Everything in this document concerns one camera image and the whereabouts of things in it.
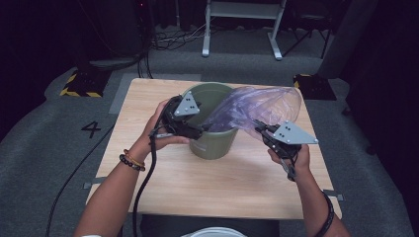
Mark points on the person's right hand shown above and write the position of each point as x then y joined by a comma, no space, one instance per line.
301,163

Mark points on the white metal stand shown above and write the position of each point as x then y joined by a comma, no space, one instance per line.
242,10

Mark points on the grey tape strip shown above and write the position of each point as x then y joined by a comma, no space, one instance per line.
94,182
334,195

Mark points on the person's left hand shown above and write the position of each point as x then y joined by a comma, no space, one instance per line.
151,135

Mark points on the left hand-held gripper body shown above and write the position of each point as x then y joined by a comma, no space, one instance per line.
179,123

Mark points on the green plastic bin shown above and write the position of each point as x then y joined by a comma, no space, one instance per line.
210,144

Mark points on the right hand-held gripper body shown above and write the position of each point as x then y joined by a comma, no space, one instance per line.
290,135

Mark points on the yellow black striped base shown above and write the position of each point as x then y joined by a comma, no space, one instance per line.
84,84
314,87

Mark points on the black tripod stand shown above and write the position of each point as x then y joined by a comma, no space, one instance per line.
309,33

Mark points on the grey column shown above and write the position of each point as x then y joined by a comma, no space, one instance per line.
346,39

